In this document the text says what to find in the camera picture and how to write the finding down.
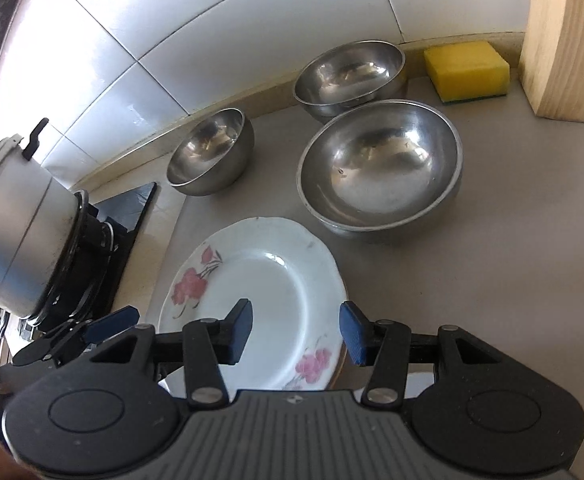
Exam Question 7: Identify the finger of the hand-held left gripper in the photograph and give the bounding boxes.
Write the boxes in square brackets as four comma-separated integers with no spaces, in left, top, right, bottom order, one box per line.
[12,307,141,367]

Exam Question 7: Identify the metal cooking pot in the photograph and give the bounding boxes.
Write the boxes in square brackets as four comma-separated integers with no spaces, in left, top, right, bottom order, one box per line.
[0,117,91,319]

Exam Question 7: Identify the medium steel bowl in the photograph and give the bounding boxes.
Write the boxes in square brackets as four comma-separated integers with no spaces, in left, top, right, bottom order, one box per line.
[293,40,409,124]

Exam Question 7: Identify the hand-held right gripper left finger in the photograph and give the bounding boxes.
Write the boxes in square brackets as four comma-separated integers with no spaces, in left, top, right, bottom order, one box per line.
[89,299,253,409]

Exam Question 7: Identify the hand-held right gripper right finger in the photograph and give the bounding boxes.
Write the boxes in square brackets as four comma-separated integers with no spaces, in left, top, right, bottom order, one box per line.
[339,301,498,408]

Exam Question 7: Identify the light wooden block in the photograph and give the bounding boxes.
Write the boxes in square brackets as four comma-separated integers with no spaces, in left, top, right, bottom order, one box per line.
[518,0,584,126]

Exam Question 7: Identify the large steel bowl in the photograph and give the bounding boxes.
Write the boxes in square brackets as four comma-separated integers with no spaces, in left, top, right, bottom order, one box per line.
[298,99,465,239]

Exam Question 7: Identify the black stove burner grate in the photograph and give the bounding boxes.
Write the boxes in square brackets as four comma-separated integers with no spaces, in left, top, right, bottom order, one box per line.
[47,189,119,327]

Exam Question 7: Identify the small steel bowl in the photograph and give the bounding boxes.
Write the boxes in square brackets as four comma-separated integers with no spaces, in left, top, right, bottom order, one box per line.
[166,108,255,197]

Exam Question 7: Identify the black glass stove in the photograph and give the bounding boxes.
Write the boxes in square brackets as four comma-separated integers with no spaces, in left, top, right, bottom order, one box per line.
[37,182,158,337]

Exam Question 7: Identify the yellow sponge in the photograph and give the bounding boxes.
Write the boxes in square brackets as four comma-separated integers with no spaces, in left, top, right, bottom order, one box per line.
[424,41,511,106]

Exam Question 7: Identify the white floral plate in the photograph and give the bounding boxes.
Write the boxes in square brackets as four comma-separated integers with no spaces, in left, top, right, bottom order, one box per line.
[158,217,349,394]

